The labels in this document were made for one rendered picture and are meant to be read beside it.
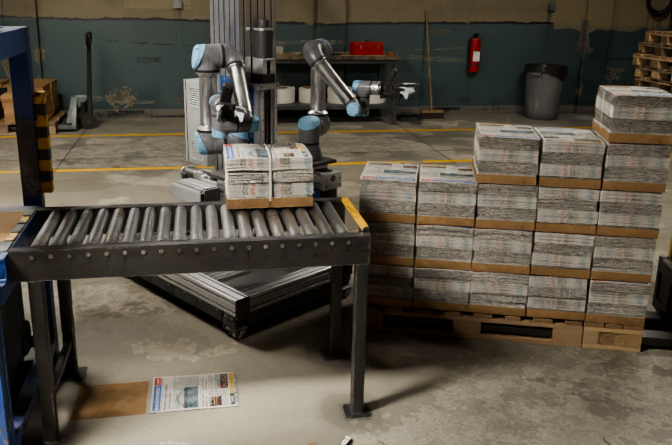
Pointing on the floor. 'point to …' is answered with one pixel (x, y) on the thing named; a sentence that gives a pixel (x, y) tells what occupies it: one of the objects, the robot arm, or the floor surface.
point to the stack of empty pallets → (661, 62)
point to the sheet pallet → (35, 90)
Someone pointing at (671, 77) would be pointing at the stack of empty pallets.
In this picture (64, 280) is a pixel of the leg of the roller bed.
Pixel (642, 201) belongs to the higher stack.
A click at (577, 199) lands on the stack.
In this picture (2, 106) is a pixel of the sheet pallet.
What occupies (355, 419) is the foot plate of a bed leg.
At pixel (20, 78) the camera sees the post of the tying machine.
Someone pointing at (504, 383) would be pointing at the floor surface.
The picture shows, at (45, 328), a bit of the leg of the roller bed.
